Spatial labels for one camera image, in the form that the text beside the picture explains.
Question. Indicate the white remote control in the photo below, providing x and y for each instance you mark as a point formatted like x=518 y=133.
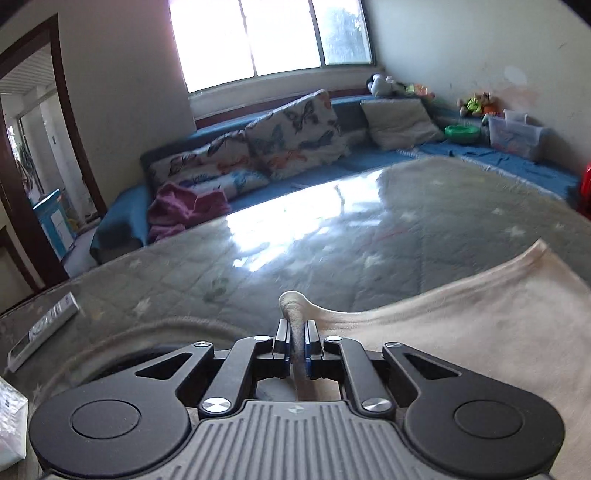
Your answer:
x=41 y=330

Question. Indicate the red plastic object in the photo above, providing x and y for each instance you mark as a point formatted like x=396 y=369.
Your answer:
x=585 y=187

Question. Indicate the beige cushion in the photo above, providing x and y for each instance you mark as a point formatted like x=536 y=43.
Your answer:
x=399 y=122

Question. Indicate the window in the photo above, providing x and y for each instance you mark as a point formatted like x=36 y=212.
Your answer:
x=272 y=39

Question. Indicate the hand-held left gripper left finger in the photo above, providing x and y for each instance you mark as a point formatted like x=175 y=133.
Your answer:
x=286 y=344

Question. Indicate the dark wooden door frame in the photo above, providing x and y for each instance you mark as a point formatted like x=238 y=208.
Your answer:
x=41 y=152

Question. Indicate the cream white garment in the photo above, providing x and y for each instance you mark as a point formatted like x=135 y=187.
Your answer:
x=461 y=323

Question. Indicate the pink crumpled cloth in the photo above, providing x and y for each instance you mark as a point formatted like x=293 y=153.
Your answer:
x=184 y=210

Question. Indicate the large butterfly print pillow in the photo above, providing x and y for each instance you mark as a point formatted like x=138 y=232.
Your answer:
x=295 y=134

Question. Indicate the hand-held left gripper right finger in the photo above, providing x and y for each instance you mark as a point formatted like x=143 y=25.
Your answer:
x=308 y=346

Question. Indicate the black and white plush toy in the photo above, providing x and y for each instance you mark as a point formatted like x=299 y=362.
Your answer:
x=381 y=85

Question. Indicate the small butterfly print pillow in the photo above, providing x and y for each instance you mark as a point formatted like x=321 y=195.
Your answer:
x=207 y=168

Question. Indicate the white plastic packet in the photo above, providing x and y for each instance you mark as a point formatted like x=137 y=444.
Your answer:
x=11 y=420

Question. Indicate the yellow green plush toy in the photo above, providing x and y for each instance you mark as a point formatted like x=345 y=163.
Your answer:
x=475 y=105

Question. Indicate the clear plastic storage box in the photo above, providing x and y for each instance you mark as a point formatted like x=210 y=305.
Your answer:
x=516 y=134

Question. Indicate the blue sofa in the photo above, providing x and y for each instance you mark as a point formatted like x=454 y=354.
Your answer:
x=323 y=170

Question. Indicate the blue and white cardboard box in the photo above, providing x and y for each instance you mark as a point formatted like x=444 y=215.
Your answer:
x=54 y=221

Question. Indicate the green round bowl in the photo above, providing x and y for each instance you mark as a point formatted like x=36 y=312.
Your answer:
x=461 y=133

